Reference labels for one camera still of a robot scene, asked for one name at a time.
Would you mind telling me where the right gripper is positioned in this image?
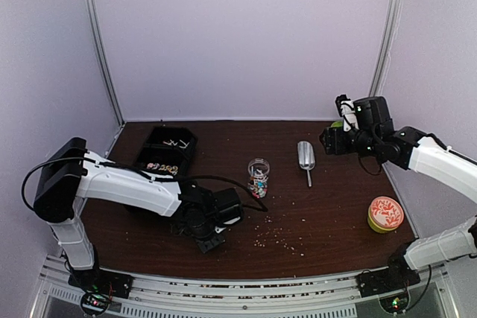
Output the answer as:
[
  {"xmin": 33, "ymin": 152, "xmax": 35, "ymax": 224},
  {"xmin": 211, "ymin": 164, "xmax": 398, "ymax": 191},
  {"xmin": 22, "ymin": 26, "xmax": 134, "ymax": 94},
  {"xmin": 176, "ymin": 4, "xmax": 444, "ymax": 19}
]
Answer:
[{"xmin": 319, "ymin": 126, "xmax": 379, "ymax": 158}]

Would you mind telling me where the metal scoop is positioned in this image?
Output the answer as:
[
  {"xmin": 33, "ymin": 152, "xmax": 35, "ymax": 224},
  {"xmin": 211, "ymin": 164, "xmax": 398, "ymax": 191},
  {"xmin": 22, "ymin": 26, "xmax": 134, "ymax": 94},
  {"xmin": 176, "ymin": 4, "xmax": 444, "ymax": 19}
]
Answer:
[{"xmin": 297, "ymin": 141, "xmax": 315, "ymax": 188}]

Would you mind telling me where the clear plastic jar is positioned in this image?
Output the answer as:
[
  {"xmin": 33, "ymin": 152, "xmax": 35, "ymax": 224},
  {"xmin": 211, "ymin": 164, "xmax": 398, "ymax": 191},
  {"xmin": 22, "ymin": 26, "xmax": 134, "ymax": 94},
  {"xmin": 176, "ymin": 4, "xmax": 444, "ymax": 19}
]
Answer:
[{"xmin": 247, "ymin": 158, "xmax": 270, "ymax": 199}]

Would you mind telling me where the black three-compartment candy bin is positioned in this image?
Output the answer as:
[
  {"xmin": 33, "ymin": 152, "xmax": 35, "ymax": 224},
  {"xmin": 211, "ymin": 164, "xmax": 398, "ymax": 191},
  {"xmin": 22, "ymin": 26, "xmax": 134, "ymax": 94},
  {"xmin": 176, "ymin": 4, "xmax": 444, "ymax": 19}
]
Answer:
[{"xmin": 133, "ymin": 126, "xmax": 198, "ymax": 177}]

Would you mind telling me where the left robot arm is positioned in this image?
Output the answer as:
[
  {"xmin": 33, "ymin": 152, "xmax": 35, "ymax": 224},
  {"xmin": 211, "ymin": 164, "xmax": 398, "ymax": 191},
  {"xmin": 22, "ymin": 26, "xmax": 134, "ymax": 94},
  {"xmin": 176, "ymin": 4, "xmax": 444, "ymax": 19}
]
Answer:
[{"xmin": 33, "ymin": 137, "xmax": 244, "ymax": 291}]

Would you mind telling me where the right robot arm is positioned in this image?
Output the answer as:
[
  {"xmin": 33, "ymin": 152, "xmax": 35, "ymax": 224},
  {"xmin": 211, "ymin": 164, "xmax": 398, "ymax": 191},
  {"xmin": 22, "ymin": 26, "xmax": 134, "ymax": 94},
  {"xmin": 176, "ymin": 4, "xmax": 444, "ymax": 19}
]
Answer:
[{"xmin": 320, "ymin": 95, "xmax": 476, "ymax": 290}]

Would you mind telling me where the green saucer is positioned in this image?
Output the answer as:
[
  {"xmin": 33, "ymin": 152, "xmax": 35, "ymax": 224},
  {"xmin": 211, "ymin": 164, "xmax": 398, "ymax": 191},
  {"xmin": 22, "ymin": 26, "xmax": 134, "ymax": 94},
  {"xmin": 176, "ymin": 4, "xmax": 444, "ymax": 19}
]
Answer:
[{"xmin": 331, "ymin": 121, "xmax": 344, "ymax": 128}]

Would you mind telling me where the swirl lollipops pile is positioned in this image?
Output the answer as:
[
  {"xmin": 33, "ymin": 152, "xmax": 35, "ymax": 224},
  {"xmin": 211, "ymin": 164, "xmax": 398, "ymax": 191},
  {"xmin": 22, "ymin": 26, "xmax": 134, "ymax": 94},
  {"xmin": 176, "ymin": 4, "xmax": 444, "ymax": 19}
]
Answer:
[{"xmin": 146, "ymin": 162, "xmax": 179, "ymax": 176}]

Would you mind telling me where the green bowl with red lid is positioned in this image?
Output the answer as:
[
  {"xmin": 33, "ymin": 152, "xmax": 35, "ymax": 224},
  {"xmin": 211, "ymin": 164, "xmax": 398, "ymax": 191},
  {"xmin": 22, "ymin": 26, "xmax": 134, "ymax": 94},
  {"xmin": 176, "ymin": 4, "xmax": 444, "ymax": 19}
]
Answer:
[{"xmin": 367, "ymin": 196, "xmax": 405, "ymax": 234}]

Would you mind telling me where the small round lollipops pile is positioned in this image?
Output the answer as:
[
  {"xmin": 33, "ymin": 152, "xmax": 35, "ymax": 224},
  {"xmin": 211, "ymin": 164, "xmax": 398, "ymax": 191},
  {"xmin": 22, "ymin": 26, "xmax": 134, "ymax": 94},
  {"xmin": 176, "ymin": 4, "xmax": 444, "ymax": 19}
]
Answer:
[{"xmin": 162, "ymin": 139, "xmax": 190, "ymax": 150}]

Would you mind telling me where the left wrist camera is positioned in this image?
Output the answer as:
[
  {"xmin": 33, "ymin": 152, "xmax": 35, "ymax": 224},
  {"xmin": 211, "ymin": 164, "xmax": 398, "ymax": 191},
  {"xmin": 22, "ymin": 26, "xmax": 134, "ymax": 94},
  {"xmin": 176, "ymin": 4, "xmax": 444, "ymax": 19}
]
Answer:
[{"xmin": 215, "ymin": 216, "xmax": 243, "ymax": 234}]

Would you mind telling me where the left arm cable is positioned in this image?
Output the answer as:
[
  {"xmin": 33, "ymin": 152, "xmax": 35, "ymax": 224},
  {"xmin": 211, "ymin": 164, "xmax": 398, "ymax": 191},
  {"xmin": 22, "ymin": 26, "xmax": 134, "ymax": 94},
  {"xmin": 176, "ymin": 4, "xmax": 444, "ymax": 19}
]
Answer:
[{"xmin": 21, "ymin": 156, "xmax": 270, "ymax": 214}]

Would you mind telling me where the right aluminium frame post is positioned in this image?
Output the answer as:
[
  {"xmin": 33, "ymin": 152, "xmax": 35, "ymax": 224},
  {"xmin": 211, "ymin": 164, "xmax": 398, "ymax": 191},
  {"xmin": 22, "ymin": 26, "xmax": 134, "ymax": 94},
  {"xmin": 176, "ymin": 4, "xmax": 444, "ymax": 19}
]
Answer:
[{"xmin": 369, "ymin": 0, "xmax": 402, "ymax": 97}]

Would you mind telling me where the aluminium frame post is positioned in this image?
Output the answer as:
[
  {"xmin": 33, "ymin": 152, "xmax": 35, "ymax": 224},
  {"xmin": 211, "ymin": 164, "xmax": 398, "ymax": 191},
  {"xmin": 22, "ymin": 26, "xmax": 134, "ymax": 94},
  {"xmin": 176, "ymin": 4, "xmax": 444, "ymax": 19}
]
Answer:
[
  {"xmin": 85, "ymin": 0, "xmax": 125, "ymax": 127},
  {"xmin": 369, "ymin": 0, "xmax": 402, "ymax": 97}
]

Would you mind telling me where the front aluminium rail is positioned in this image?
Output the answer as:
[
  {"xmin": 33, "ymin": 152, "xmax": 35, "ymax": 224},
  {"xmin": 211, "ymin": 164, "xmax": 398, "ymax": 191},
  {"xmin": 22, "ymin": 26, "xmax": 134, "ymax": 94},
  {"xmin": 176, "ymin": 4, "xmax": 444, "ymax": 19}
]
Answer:
[{"xmin": 29, "ymin": 256, "xmax": 460, "ymax": 317}]

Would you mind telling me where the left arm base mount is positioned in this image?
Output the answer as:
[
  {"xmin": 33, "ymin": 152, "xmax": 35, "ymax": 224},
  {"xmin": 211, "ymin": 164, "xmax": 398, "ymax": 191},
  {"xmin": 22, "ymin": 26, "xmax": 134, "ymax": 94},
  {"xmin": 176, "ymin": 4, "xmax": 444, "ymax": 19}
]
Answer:
[{"xmin": 61, "ymin": 247, "xmax": 133, "ymax": 317}]

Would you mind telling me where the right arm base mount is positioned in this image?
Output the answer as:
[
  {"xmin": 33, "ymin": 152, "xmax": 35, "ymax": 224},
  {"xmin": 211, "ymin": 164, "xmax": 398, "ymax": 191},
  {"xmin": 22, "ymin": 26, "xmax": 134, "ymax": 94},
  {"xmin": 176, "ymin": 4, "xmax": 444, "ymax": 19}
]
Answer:
[{"xmin": 356, "ymin": 242, "xmax": 430, "ymax": 316}]

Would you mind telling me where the left aluminium frame post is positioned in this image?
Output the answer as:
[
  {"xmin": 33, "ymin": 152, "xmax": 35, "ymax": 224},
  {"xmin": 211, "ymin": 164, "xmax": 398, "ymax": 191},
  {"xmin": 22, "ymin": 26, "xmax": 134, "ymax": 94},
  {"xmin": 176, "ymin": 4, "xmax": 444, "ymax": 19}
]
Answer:
[{"xmin": 85, "ymin": 0, "xmax": 125, "ymax": 127}]

